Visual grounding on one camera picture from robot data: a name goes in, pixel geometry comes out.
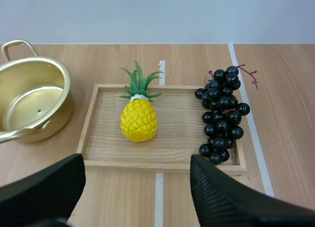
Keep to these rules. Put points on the shallow wooden tray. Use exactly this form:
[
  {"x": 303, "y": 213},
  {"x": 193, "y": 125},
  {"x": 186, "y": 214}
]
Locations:
[{"x": 172, "y": 138}]

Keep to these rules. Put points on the white backdrop board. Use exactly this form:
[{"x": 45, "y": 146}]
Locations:
[{"x": 157, "y": 15}]

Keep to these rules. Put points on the yellow toy pineapple green crown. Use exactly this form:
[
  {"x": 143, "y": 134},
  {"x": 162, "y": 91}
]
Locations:
[{"x": 139, "y": 121}]

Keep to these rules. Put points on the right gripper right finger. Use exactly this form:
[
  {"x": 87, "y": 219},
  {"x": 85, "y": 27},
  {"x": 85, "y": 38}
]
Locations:
[{"x": 226, "y": 202}]

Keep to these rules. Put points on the bunch of dark toy grapes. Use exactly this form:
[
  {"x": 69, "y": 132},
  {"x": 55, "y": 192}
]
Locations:
[{"x": 221, "y": 101}]

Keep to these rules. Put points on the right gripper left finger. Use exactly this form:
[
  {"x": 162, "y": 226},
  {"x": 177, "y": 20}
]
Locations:
[{"x": 44, "y": 195}]

